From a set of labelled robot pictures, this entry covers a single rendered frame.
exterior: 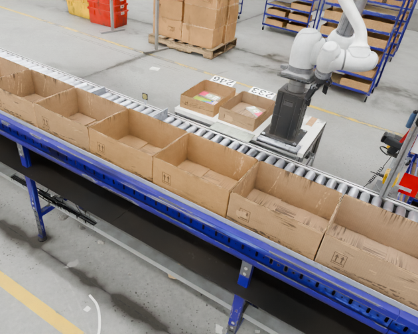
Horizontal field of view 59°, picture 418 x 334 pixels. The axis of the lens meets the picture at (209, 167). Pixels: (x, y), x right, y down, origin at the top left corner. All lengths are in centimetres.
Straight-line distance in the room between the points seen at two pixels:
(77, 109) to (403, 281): 189
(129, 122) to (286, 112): 101
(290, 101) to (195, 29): 400
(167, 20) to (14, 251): 473
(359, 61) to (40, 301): 220
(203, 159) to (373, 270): 93
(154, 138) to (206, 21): 429
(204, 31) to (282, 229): 499
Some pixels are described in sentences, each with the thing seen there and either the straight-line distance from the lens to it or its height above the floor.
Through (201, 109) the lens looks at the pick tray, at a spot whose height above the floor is 79.
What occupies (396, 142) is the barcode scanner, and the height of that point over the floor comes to 107.
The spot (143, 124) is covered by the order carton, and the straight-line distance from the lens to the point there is 203.
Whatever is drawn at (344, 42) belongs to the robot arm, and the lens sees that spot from 235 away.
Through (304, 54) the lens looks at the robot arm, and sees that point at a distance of 234.
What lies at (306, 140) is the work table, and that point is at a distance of 261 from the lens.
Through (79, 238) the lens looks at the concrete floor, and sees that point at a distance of 276.
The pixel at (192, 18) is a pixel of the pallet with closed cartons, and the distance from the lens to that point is 625.
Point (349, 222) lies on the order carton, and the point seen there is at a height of 92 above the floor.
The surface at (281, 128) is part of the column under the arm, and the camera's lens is 251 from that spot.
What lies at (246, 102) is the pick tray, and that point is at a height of 77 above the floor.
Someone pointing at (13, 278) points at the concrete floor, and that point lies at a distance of 264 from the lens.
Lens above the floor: 197
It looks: 35 degrees down
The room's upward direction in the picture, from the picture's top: 7 degrees clockwise
